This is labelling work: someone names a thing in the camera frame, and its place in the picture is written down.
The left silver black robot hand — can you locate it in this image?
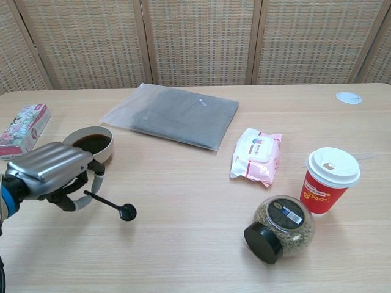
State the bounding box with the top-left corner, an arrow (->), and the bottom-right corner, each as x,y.
5,142 -> 106,212

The black plastic spoon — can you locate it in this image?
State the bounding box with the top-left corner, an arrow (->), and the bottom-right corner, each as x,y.
83,190 -> 137,222

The cup of black coffee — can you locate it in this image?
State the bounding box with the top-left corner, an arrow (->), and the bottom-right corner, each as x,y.
62,126 -> 115,162

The pink floral tissue box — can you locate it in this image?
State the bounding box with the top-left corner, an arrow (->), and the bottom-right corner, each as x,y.
0,104 -> 51,162

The clear bag with grey garment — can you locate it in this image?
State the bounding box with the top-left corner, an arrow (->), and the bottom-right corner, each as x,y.
100,82 -> 240,153

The woven bamboo folding screen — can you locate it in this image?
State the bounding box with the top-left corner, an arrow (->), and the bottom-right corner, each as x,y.
0,0 -> 391,96

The pink white wet wipes pack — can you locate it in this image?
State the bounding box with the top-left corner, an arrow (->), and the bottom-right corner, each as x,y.
229,127 -> 283,189

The round glass jar black lid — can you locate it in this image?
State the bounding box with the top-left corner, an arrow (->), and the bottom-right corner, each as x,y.
243,195 -> 315,266

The red paper cup white lid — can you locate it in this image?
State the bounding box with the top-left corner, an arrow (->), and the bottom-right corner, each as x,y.
299,146 -> 362,216

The white round cable grommet cap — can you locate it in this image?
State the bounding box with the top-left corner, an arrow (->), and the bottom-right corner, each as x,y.
335,91 -> 364,105

